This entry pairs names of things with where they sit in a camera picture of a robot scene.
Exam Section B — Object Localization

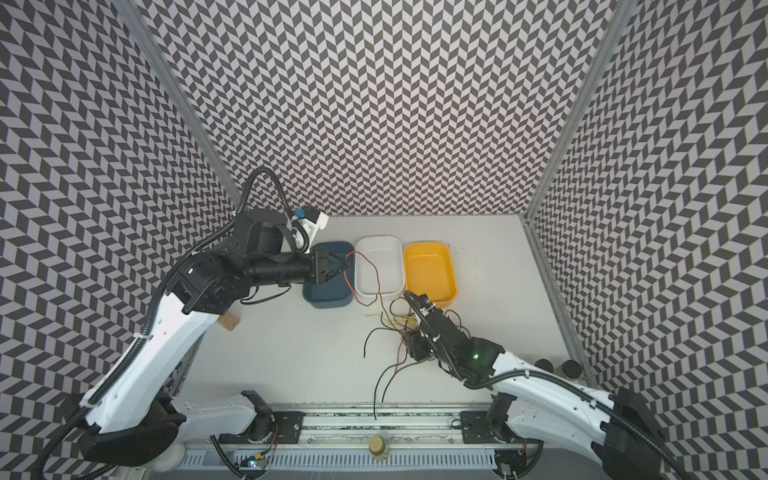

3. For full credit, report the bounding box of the dark teal tray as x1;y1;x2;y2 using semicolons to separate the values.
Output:
302;241;355;309

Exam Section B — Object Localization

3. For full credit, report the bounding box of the red cable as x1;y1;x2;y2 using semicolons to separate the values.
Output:
341;250;385;308

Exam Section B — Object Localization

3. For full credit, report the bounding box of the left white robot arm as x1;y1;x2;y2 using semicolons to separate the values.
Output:
31;167;348;479

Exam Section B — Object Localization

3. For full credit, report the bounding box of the yellow tray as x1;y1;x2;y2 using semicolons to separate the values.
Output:
403;242;458;308

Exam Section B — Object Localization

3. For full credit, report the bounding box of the cable pile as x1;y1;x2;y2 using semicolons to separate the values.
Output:
362;296;466;421

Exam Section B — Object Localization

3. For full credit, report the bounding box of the left spice jar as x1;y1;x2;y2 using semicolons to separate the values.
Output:
218;312;241;331

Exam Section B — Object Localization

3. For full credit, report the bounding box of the white tray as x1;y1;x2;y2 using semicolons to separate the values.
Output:
354;235;405;304

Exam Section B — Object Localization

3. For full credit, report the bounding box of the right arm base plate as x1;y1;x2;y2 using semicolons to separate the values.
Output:
459;411;514;445

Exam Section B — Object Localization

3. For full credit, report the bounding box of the brass knob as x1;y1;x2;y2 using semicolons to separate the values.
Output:
368;435;387;457

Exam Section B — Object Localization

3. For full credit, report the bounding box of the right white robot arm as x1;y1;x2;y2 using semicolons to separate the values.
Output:
403;291;689;479

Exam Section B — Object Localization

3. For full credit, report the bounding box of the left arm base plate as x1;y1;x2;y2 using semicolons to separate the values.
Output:
240;411;305;445

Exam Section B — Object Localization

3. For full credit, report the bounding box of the aluminium front rail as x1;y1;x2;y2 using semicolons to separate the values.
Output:
137;405;625;450

